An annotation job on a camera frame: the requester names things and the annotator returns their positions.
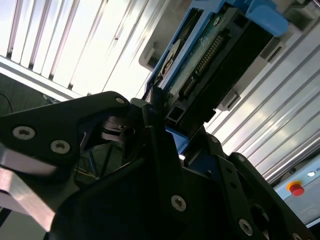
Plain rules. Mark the hard disk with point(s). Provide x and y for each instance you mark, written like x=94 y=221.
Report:
x=192 y=70

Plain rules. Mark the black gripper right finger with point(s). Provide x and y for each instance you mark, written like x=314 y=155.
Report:
x=230 y=180

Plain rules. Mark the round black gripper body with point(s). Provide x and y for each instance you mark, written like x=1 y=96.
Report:
x=112 y=212

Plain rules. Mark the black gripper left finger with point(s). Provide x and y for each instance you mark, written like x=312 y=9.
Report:
x=50 y=125

